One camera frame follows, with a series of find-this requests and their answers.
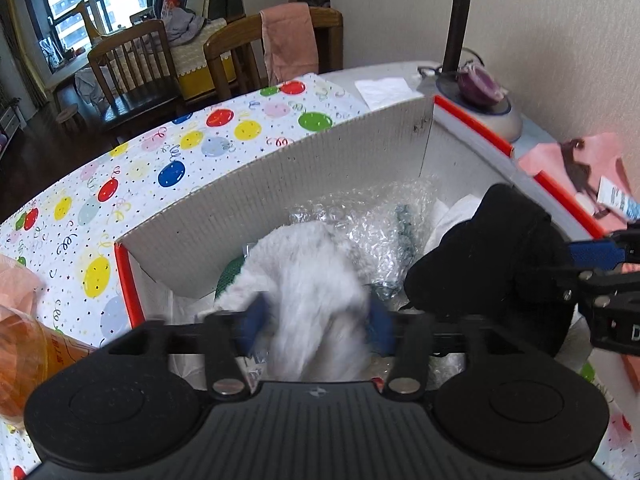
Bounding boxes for orange drink bottle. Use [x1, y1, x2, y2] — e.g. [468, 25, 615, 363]
[0, 305, 98, 419]

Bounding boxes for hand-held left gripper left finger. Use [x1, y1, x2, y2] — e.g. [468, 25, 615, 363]
[100, 294, 271, 403]

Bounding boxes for pink plastic bag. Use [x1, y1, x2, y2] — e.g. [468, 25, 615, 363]
[0, 254, 46, 312]

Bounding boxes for balloon print tablecloth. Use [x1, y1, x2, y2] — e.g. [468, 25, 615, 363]
[0, 72, 640, 480]

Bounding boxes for clear bubble wrap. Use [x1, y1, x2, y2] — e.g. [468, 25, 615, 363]
[287, 177, 441, 302]

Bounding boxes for sofa with yellow cover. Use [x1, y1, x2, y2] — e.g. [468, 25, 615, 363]
[155, 0, 246, 101]

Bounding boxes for grey clothes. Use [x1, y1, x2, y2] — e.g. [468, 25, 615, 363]
[75, 67, 109, 107]
[165, 7, 207, 44]

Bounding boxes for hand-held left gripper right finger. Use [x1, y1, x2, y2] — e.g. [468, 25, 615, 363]
[364, 294, 526, 403]

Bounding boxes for white paper napkin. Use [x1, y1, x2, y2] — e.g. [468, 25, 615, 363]
[355, 77, 414, 111]

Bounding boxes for red cardboard box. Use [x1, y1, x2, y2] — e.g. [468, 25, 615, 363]
[114, 95, 613, 397]

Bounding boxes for low TV cabinet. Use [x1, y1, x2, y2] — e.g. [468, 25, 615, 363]
[0, 102, 26, 142]

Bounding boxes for pink printed bag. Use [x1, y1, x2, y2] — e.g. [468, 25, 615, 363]
[517, 132, 637, 222]

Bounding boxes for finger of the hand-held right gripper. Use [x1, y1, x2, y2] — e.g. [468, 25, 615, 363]
[567, 230, 640, 271]
[520, 266, 640, 307]

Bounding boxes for purple round container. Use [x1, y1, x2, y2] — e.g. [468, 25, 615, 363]
[457, 62, 504, 106]

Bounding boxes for green cloth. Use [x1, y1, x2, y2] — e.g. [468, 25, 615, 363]
[215, 256, 248, 299]

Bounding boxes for solid back wooden chair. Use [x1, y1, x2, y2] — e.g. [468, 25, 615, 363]
[204, 6, 345, 99]

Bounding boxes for white fluffy cloth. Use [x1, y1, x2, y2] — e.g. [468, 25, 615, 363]
[200, 220, 373, 383]

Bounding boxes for pink towel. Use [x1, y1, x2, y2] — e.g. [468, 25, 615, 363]
[260, 2, 320, 86]

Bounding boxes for white tube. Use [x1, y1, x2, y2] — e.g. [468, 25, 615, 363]
[595, 176, 640, 223]

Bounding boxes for slat back wooden chair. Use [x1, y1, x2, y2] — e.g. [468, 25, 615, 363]
[87, 20, 187, 134]

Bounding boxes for black knit cloth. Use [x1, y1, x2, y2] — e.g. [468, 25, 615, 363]
[404, 183, 576, 356]

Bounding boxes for grey desk lamp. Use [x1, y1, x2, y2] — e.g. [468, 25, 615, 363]
[417, 0, 526, 144]

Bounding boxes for grey curtain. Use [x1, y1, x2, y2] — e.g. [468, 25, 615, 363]
[0, 0, 46, 111]

